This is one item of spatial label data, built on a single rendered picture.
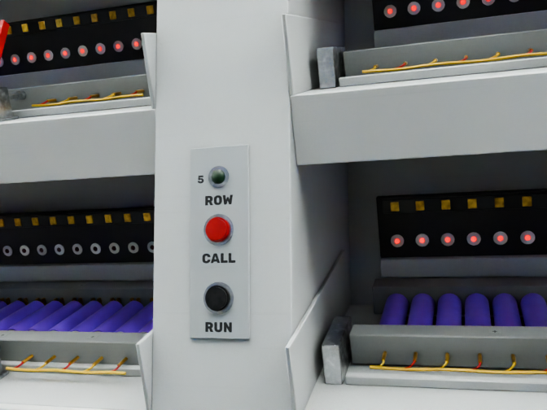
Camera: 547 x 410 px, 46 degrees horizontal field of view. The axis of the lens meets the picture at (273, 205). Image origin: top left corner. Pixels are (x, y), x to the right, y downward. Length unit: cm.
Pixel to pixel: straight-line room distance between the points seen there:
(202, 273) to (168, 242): 3
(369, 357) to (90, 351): 21
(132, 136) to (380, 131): 17
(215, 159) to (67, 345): 19
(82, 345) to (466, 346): 28
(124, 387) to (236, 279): 13
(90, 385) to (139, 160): 17
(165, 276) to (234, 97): 13
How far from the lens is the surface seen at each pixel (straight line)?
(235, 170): 41
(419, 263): 55
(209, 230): 41
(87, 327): 56
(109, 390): 48
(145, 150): 45
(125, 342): 49
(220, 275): 41
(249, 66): 43
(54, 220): 66
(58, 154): 49
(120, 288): 62
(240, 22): 44
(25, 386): 52
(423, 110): 40
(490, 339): 45
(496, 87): 40
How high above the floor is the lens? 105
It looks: 7 degrees up
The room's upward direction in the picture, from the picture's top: 1 degrees counter-clockwise
